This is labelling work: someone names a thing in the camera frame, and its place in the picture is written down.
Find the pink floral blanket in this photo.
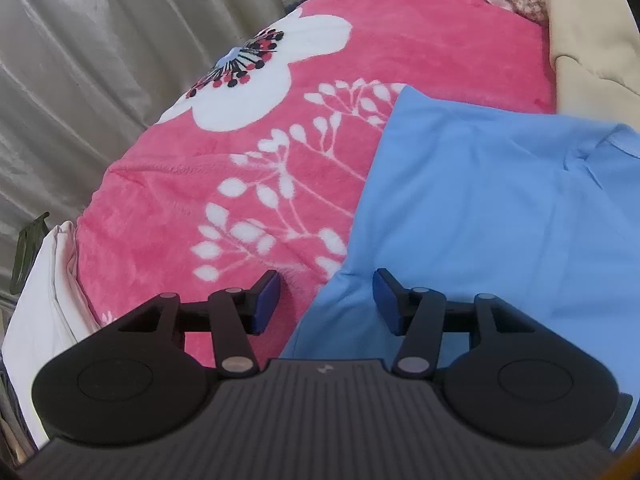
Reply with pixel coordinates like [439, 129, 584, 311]
[75, 0, 558, 361]

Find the dark green object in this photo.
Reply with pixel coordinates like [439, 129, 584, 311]
[10, 212, 50, 292]

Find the light blue t-shirt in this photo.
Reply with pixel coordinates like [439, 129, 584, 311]
[277, 85, 640, 456]

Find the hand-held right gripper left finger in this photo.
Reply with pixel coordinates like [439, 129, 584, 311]
[116, 269, 282, 379]

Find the beige garment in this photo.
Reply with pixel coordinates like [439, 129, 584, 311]
[544, 0, 640, 128]

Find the grey curtain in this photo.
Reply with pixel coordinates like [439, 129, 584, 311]
[0, 0, 321, 301]

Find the white folded cloth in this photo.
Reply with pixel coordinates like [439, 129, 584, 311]
[0, 220, 106, 451]

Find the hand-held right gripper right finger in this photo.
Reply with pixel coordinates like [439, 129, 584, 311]
[372, 268, 537, 378]

